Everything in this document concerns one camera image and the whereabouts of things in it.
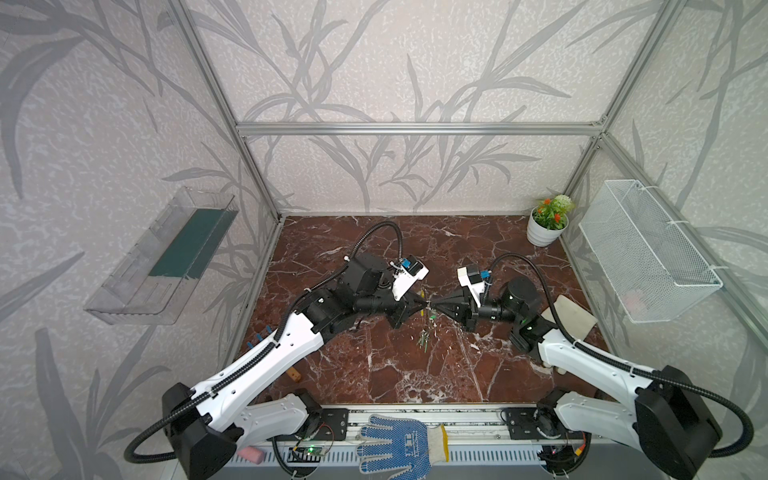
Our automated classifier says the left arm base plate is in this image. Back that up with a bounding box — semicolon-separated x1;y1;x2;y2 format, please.
296;408;350;441

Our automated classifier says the blue white work glove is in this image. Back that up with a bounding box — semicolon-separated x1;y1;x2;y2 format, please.
356;415;450;480

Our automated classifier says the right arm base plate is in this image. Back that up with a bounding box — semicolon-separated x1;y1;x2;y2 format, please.
500;407;583;441

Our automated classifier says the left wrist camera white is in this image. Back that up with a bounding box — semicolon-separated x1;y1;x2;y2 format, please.
392;255;429;301

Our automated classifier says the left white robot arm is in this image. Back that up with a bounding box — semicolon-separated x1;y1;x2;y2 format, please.
123;240;428;479

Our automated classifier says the potted plant white pot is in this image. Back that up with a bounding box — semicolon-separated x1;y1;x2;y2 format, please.
527;194;576;247

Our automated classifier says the white wire mesh basket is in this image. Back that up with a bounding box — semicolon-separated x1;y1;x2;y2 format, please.
579;179;723;324

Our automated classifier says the blue plastic fork tool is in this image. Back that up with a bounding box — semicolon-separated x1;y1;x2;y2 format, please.
246;325;273;350

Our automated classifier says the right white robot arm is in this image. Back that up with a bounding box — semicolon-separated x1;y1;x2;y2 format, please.
429;265;755;479

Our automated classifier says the beige sponge pad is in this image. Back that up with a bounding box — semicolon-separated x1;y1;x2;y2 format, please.
554;295;597;340

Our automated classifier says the clear plastic wall shelf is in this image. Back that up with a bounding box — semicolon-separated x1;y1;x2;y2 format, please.
84;187;239;326

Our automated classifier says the metal keyring with green tags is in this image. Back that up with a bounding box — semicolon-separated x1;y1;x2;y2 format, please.
417;289;437;353

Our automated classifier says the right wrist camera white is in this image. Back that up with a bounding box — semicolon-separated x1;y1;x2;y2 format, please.
457;264;490;307

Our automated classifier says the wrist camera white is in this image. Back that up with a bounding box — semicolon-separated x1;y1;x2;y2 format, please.
457;264;490;307
392;255;429;301

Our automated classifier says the purple scoop pink handle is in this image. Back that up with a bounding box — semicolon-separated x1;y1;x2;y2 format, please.
237;446;266;465

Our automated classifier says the green circuit board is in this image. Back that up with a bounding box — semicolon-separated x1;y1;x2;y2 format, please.
288;444;333;463

